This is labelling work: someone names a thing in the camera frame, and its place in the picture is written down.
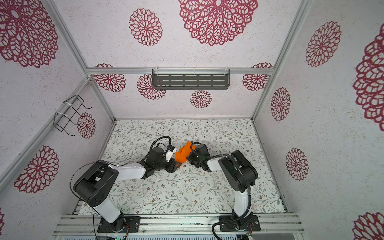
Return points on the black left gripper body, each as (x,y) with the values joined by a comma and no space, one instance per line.
(170,166)

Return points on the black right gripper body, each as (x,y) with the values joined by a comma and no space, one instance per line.
(194,159)

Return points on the orange square paper sheet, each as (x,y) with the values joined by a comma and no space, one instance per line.
(183,153)

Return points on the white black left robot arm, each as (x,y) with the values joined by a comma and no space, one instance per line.
(94,186)

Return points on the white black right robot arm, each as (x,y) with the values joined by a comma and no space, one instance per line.
(239,172)

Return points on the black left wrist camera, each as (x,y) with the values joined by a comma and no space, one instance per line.
(171,150)

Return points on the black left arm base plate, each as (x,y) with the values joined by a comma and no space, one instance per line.
(120,225)

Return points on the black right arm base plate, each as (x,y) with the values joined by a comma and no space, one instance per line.
(240,223)

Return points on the grey slotted wall shelf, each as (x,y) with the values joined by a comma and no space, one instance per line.
(191,80)

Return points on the aluminium front rail frame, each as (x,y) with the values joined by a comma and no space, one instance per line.
(182,224)

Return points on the black wire wall basket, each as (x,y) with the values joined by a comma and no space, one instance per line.
(63,118)

